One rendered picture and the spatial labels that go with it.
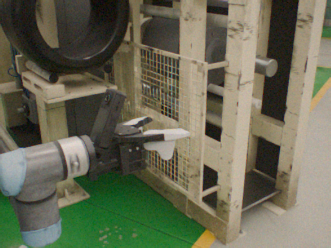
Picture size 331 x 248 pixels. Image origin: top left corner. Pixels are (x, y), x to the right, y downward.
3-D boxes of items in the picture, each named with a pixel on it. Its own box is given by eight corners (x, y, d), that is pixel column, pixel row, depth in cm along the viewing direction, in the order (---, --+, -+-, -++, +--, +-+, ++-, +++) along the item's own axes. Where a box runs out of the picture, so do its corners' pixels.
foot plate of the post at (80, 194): (35, 192, 250) (33, 187, 248) (72, 179, 265) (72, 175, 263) (50, 212, 230) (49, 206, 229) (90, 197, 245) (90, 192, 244)
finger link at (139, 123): (142, 138, 91) (123, 151, 83) (139, 113, 89) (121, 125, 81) (154, 139, 90) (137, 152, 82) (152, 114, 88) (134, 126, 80)
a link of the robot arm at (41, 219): (51, 212, 82) (44, 167, 78) (68, 241, 73) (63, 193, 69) (13, 224, 78) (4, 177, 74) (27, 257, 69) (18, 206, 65)
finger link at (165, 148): (191, 155, 78) (145, 157, 78) (189, 127, 76) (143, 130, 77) (191, 161, 75) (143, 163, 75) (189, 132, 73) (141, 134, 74)
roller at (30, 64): (25, 68, 199) (24, 60, 197) (33, 67, 202) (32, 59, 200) (50, 84, 173) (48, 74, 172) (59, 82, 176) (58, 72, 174)
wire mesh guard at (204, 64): (108, 141, 252) (101, 34, 225) (110, 141, 253) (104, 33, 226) (199, 205, 186) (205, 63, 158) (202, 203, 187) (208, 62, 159)
